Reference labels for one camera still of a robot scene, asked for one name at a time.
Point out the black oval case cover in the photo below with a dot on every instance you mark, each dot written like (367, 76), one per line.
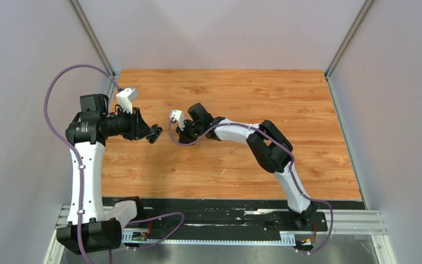
(156, 133)

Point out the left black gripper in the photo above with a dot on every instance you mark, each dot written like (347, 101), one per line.
(138, 128)

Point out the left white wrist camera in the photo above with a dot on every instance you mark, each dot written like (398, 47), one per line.
(126, 97)

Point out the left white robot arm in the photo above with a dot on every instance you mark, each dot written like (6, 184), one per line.
(89, 228)

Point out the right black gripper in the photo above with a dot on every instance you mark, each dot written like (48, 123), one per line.
(185, 137)

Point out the left aluminium frame post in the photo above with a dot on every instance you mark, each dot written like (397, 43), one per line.
(91, 35)

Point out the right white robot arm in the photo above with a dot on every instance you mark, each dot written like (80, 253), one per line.
(271, 149)

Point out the slotted cable duct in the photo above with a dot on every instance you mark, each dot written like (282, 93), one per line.
(212, 236)

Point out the right aluminium frame post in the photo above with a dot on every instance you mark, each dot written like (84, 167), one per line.
(349, 37)

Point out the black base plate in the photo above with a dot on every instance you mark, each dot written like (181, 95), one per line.
(217, 213)

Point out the aluminium frame post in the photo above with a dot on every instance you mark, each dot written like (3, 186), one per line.
(349, 37)
(91, 35)

